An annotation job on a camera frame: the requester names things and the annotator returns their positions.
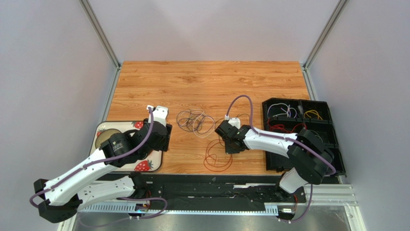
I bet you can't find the dark brown wire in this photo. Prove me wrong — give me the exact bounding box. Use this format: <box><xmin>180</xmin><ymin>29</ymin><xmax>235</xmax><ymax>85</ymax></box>
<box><xmin>215</xmin><ymin>113</ymin><xmax>251</xmax><ymax>132</ymax></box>

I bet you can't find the yellow wire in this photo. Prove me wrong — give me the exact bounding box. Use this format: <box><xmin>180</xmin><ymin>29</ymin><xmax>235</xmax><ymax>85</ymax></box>
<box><xmin>303</xmin><ymin>110</ymin><xmax>323</xmax><ymax>121</ymax></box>

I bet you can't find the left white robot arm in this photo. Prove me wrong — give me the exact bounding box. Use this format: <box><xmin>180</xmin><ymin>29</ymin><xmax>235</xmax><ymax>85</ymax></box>
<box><xmin>34</xmin><ymin>119</ymin><xmax>172</xmax><ymax>223</ymax></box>

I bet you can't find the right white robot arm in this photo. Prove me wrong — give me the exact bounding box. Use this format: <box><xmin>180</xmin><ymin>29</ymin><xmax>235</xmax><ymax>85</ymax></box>
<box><xmin>215</xmin><ymin>120</ymin><xmax>336</xmax><ymax>194</ymax></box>

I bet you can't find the strawberry print white tray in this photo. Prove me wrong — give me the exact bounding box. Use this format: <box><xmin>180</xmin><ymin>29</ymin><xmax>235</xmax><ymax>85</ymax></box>
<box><xmin>90</xmin><ymin>120</ymin><xmax>163</xmax><ymax>172</ymax></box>

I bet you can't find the black compartment organizer bin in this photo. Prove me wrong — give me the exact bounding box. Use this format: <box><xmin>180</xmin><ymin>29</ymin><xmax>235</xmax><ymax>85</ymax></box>
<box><xmin>262</xmin><ymin>98</ymin><xmax>346</xmax><ymax>176</ymax></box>

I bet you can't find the cream enamel bowl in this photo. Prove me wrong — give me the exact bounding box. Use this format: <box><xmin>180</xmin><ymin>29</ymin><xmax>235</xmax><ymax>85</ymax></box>
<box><xmin>94</xmin><ymin>128</ymin><xmax>121</xmax><ymax>149</ymax></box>

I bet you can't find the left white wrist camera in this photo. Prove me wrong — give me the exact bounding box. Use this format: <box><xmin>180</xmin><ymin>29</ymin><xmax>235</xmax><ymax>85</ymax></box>
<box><xmin>147</xmin><ymin>105</ymin><xmax>169</xmax><ymax>126</ymax></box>

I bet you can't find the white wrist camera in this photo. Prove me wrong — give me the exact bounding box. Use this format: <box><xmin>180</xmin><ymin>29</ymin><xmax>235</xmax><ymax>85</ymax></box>
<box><xmin>147</xmin><ymin>105</ymin><xmax>169</xmax><ymax>126</ymax></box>
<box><xmin>224</xmin><ymin>115</ymin><xmax>241</xmax><ymax>129</ymax></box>

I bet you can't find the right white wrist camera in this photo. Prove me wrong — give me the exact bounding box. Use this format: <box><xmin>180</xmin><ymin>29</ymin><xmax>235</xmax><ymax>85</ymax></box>
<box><xmin>224</xmin><ymin>115</ymin><xmax>241</xmax><ymax>129</ymax></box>

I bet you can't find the black thin wire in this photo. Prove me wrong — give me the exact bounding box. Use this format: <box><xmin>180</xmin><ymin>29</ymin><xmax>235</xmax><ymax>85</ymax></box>
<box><xmin>179</xmin><ymin>110</ymin><xmax>205</xmax><ymax>132</ymax></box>

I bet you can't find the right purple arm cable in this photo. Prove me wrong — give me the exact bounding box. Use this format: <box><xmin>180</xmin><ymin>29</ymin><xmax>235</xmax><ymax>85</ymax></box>
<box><xmin>226</xmin><ymin>94</ymin><xmax>337</xmax><ymax>224</ymax></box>

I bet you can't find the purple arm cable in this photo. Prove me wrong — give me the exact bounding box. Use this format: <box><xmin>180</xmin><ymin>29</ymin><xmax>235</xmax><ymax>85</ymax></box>
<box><xmin>226</xmin><ymin>94</ymin><xmax>337</xmax><ymax>224</ymax></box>
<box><xmin>29</xmin><ymin>106</ymin><xmax>168</xmax><ymax>220</ymax></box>

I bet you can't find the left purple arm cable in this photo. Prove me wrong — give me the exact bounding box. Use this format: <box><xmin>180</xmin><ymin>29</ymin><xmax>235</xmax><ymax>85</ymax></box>
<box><xmin>29</xmin><ymin>106</ymin><xmax>168</xmax><ymax>220</ymax></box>

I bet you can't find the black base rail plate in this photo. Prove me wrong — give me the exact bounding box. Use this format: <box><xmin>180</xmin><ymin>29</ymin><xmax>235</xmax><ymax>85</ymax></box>
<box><xmin>129</xmin><ymin>173</ymin><xmax>308</xmax><ymax>212</ymax></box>

